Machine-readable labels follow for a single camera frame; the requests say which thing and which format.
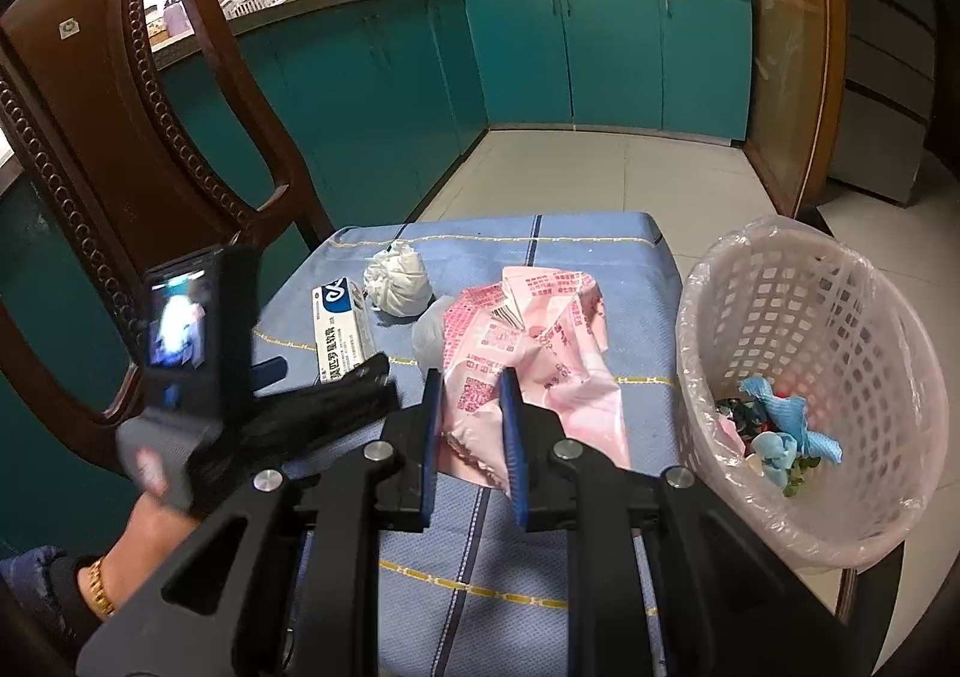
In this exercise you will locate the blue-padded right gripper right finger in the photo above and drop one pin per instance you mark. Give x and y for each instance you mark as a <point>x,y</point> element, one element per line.
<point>663,576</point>

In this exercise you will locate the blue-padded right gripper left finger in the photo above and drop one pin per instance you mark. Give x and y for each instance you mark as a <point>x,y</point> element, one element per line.
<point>281,579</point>

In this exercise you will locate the light blue face mask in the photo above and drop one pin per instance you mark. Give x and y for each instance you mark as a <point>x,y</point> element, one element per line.
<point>772,455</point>

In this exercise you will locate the blue cloth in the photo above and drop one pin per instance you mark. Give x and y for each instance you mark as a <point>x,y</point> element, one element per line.
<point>789,415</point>

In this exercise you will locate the pink printed plastic bag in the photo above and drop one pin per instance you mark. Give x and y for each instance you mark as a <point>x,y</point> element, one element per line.
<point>547,325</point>

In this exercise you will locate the green leafy vegetable sprig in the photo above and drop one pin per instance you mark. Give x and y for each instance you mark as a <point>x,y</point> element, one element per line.
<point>797,473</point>

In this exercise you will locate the white lined trash basket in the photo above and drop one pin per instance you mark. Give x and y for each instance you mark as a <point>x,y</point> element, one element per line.
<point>780,300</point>

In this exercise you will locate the teal kitchen cabinets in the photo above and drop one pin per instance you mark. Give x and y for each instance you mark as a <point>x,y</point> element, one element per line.
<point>381,98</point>

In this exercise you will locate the person's left hand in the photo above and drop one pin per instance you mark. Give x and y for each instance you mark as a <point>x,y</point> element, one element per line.
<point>153,531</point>

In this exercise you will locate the white blue toothpaste box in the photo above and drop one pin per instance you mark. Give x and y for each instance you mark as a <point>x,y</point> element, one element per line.
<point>341,328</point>

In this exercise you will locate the white plastic bag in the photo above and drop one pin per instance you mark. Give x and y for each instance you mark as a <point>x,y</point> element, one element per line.
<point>428,335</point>

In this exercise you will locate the crumpled white paper ball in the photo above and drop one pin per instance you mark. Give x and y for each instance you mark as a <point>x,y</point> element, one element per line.
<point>397,282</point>

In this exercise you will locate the carved dark wooden chair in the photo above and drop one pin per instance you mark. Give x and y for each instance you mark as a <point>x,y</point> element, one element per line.
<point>89,120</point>

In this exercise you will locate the grey refrigerator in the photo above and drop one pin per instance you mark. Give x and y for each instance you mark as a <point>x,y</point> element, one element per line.
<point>888,94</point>

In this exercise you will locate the wooden framed glass door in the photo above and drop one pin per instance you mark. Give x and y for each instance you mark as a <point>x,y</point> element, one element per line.
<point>800,49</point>

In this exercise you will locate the black camera with screen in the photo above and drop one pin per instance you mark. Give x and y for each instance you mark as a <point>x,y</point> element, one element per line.
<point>200,311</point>

